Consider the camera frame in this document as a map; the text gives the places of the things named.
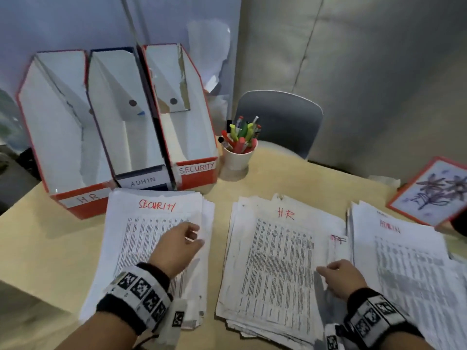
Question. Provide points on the person's right hand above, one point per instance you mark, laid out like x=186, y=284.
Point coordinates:
x=344, y=278

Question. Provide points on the person's left hand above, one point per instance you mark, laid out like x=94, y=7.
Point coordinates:
x=175, y=251

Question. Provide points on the security paper pile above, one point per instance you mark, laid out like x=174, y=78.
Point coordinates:
x=146, y=222

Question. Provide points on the admin paper pile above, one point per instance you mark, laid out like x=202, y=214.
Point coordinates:
x=408, y=269

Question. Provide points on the unsorted paper pile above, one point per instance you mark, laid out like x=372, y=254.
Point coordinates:
x=277, y=266

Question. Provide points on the black admin file box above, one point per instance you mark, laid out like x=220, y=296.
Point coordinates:
x=120, y=142

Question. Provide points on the person's left forearm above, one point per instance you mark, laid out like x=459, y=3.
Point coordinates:
x=98, y=333

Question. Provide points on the black right wristband with markers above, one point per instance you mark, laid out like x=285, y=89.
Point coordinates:
x=379, y=315

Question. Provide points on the black wristband with markers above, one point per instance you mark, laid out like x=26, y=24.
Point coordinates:
x=379, y=315
x=135, y=295

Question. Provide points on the black left wristband with markers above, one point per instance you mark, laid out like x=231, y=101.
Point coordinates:
x=135, y=295

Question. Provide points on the small white container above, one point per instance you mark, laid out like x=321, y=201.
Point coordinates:
x=385, y=180

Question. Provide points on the white pen cup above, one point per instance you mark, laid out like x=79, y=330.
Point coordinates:
x=237, y=160

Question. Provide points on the orange framed flower drawing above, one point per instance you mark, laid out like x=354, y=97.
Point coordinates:
x=430, y=193

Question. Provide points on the bunch of coloured markers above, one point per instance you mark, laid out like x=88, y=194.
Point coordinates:
x=240, y=136

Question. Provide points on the black bag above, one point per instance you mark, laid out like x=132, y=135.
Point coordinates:
x=31, y=164

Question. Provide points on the grey chair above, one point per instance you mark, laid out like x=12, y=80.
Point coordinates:
x=284, y=120

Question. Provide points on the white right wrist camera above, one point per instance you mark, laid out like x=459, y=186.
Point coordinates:
x=332, y=340

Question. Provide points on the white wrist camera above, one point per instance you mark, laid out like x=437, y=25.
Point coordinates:
x=175, y=320
x=332, y=340

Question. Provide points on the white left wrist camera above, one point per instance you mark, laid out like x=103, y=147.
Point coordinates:
x=175, y=320

